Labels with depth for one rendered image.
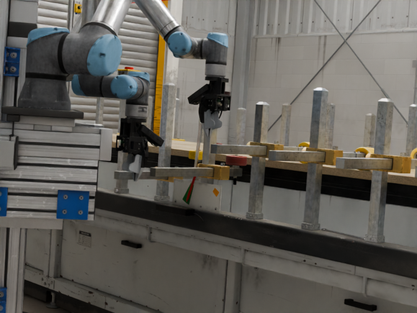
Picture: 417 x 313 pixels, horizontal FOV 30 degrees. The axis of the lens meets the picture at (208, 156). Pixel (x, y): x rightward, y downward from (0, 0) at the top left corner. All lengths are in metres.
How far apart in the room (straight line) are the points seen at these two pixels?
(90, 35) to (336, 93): 9.87
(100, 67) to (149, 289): 1.60
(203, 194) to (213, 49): 0.55
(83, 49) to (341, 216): 1.12
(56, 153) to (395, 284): 1.08
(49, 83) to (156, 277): 1.51
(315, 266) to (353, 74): 9.26
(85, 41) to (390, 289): 1.17
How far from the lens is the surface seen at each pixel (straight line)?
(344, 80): 11.87
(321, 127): 2.57
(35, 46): 2.26
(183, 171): 2.76
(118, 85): 2.48
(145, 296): 3.60
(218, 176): 2.85
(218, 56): 2.73
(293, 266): 2.68
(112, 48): 2.21
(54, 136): 2.23
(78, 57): 2.20
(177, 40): 2.62
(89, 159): 2.24
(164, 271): 3.49
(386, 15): 11.55
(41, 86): 2.24
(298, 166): 2.87
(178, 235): 3.07
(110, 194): 3.31
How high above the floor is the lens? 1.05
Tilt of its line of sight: 3 degrees down
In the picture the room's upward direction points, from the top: 4 degrees clockwise
